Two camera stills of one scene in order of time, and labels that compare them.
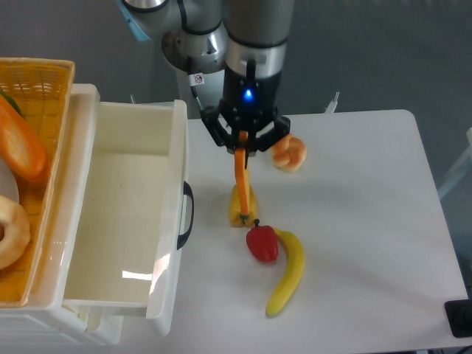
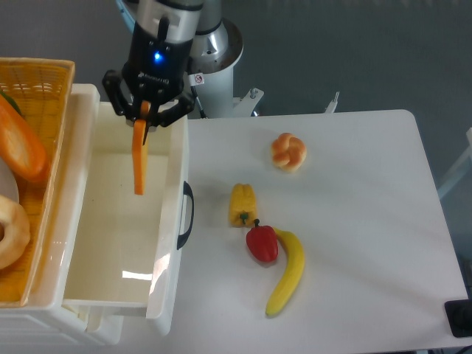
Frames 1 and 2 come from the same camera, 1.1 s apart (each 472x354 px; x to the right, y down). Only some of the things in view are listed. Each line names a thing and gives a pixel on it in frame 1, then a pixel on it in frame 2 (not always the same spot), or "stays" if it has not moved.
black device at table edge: (459, 316) stays
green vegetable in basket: (12, 102) stays
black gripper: (248, 103) → (155, 71)
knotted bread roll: (288, 153) stays
